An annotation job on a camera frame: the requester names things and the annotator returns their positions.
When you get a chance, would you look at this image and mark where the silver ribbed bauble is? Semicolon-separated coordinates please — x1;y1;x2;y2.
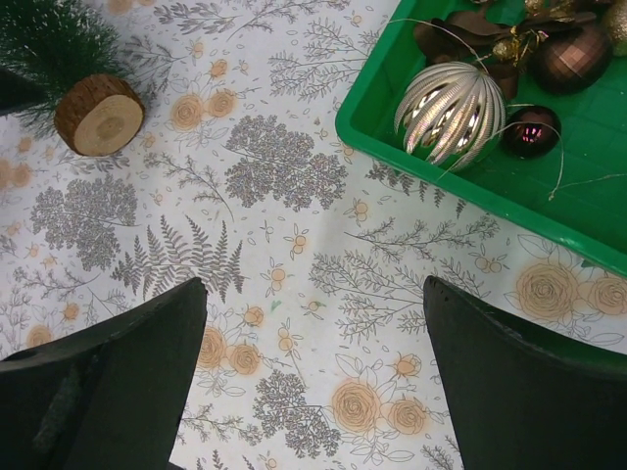
393;62;506;172

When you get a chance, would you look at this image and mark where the green plastic tray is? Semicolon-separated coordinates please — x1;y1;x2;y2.
336;1;626;274

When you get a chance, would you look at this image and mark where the small green christmas tree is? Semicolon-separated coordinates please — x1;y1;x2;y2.
1;1;146;157

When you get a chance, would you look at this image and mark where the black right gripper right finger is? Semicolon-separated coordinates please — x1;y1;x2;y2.
423;275;626;469

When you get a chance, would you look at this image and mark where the floral patterned table mat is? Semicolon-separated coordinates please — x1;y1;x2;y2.
1;1;626;469

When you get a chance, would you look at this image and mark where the gold glitter bauble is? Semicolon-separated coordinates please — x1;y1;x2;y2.
602;0;627;57

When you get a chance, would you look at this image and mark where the brown faceted bauble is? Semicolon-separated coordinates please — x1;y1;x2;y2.
529;23;613;95

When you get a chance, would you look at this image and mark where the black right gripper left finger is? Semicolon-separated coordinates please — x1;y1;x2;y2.
1;277;207;469

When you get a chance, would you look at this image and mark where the small dark red bauble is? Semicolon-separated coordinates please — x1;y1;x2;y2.
502;105;561;160

